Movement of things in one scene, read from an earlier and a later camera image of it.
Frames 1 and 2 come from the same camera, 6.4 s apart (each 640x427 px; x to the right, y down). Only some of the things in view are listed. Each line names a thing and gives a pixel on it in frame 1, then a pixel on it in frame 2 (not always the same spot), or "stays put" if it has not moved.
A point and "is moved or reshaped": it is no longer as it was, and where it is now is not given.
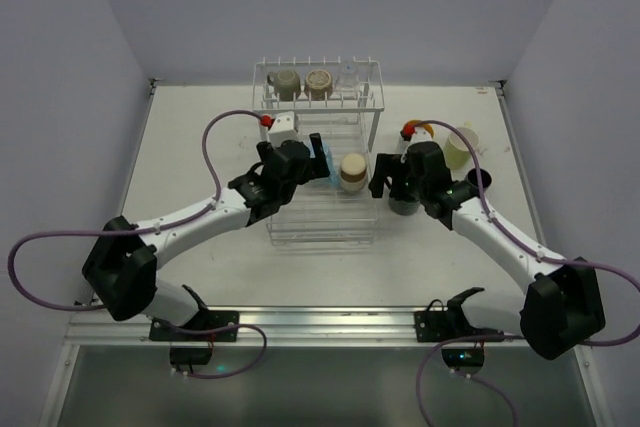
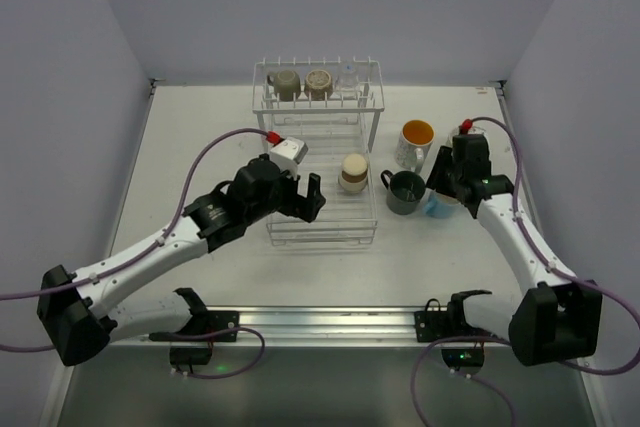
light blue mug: x=332 y=180 is moved or reshaped
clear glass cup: x=349 y=83 stays put
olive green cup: x=287 y=84 stays put
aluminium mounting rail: x=271 y=328 stays put
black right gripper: x=393 y=176 -> x=447 y=176
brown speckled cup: x=318 y=85 stays put
